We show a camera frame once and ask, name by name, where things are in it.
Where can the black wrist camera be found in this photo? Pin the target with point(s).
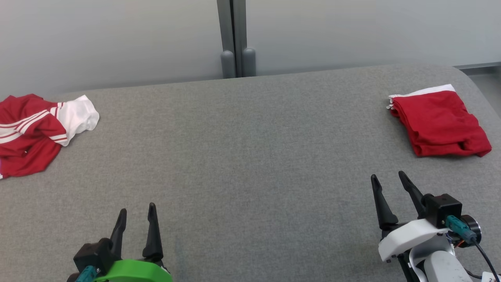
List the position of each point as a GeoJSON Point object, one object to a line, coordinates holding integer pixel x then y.
{"type": "Point", "coordinates": [442, 207]}
{"type": "Point", "coordinates": [94, 254]}

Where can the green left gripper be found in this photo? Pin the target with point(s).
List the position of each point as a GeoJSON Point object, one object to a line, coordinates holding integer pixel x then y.
{"type": "Point", "coordinates": [133, 272]}

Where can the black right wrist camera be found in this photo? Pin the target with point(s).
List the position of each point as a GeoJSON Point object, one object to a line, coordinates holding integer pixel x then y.
{"type": "Point", "coordinates": [442, 207]}

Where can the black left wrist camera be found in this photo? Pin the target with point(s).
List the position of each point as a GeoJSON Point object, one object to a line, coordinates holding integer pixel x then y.
{"type": "Point", "coordinates": [94, 254]}

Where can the red shorts with white trim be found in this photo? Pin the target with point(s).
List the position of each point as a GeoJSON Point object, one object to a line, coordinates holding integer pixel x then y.
{"type": "Point", "coordinates": [438, 121]}

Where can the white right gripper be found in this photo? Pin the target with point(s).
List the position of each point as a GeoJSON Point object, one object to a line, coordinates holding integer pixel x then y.
{"type": "Point", "coordinates": [407, 239]}

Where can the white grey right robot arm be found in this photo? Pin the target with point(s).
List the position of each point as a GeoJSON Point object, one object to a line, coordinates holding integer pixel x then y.
{"type": "Point", "coordinates": [442, 268]}

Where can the grey partition frame post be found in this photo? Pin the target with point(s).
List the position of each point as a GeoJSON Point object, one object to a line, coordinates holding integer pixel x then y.
{"type": "Point", "coordinates": [240, 31]}
{"type": "Point", "coordinates": [226, 31]}

